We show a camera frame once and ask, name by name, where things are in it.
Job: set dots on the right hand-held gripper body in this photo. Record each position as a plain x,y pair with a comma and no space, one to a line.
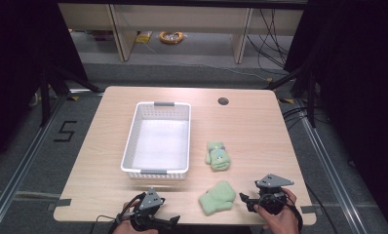
270,195

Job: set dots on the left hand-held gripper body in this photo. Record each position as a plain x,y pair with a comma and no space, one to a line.
149,202

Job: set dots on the plain green mitten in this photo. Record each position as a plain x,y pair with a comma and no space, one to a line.
217,199

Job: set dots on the green plush toy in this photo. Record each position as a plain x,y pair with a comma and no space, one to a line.
218,159

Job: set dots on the white plastic basket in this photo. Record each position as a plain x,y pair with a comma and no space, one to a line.
159,143

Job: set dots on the person's right hand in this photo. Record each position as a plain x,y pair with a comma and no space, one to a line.
281,222

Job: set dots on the person's left hand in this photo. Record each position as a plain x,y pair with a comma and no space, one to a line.
124,229

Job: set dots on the grey tape piece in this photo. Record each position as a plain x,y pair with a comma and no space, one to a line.
309,209
62,203

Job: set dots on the yellow black hazard tape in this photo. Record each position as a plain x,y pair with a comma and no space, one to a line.
287,101
73,97

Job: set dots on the black metal stand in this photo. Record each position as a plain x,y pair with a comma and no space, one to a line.
46,97
310,97

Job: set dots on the yellow packet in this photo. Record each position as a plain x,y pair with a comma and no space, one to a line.
143,37

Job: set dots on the beige wooden shelf unit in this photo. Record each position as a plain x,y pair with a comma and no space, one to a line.
182,19

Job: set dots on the aluminium floor rail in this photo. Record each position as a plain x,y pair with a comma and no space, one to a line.
19,169
331,172

